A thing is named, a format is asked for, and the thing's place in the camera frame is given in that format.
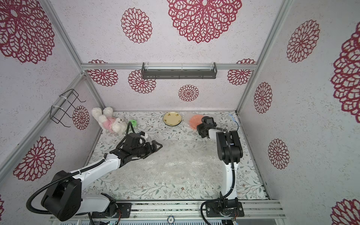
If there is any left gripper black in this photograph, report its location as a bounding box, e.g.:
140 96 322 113
132 140 163 160

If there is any orange plate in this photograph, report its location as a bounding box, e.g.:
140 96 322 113
182 112 219 131

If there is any yellow plate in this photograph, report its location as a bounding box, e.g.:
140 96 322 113
163 112 182 127

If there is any clear bubble wrap sheet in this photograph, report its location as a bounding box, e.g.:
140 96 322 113
112 140 223 189

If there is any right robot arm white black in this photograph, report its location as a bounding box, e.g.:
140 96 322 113
197 116 243 225

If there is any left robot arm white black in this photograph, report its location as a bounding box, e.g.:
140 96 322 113
26 123 163 221

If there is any green round toy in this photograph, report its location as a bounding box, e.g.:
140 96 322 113
129 120 137 128

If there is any white plush bunny pink dress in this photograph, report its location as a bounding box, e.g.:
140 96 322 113
91 107 127 134

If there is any blue toy with cord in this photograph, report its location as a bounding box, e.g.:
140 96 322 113
228 113 240 131

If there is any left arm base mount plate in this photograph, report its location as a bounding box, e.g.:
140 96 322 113
91 202 132 218

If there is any aluminium front rail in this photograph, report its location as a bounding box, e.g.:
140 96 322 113
49 199 287 221

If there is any black wire wall basket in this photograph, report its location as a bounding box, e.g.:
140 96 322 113
49 89 86 128

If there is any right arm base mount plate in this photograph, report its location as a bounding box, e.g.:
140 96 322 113
205 198 245 218

